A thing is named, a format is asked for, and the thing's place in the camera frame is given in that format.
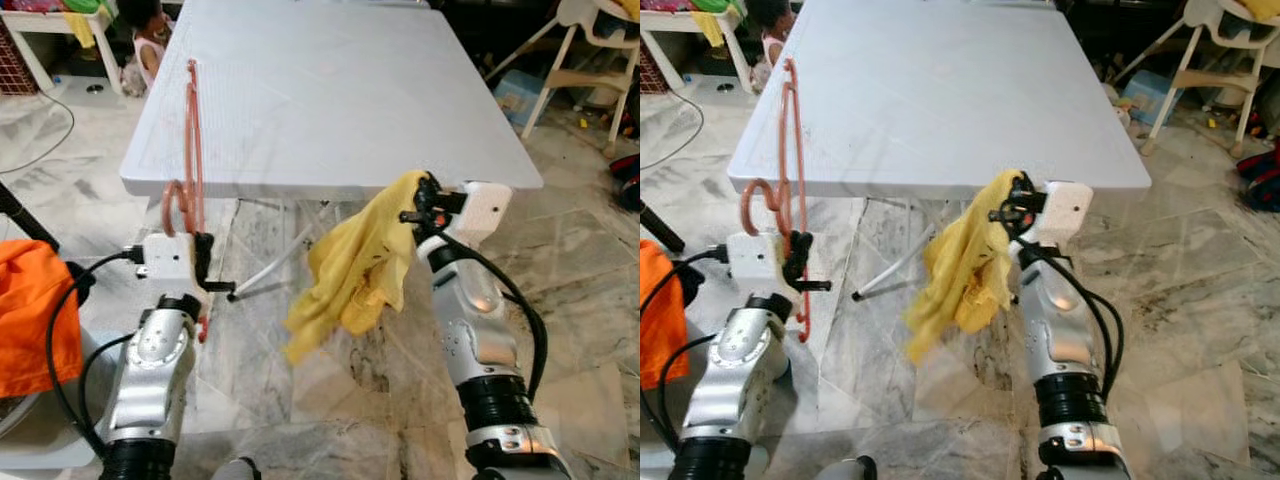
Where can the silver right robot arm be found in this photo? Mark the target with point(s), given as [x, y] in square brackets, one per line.
[1060, 330]
[475, 330]

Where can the pink plastic hanger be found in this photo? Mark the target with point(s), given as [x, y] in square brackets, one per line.
[800, 150]
[200, 170]

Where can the orange shirt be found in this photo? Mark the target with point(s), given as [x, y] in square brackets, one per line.
[660, 320]
[35, 320]

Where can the yellow shirt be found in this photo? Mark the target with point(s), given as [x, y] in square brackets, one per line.
[350, 270]
[960, 270]

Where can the white plastic folding table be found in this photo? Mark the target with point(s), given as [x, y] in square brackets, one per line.
[940, 100]
[330, 100]

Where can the child with dark hair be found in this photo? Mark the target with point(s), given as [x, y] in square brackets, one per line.
[772, 50]
[150, 55]

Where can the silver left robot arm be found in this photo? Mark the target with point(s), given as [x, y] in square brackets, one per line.
[735, 380]
[150, 380]

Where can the white baby high chair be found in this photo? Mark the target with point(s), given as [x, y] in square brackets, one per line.
[575, 80]
[1215, 80]

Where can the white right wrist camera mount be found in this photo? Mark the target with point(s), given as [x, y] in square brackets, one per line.
[1068, 210]
[488, 212]

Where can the small yellow cloth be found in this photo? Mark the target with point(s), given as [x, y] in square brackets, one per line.
[80, 30]
[708, 30]

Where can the white side table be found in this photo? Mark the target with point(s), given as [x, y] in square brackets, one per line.
[670, 20]
[30, 20]

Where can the grey left robot leg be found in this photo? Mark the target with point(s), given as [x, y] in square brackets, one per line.
[235, 470]
[850, 470]

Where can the green plastic item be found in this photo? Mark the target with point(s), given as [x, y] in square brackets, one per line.
[85, 6]
[715, 6]

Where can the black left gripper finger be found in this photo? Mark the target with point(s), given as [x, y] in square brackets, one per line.
[799, 246]
[205, 246]

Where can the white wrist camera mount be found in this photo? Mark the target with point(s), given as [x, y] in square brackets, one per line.
[165, 258]
[1068, 210]
[488, 212]
[757, 258]

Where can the blue plastic storage box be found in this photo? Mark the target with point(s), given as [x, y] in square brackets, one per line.
[1145, 97]
[515, 95]

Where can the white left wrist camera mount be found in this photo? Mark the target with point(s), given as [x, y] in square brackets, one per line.
[165, 258]
[757, 258]

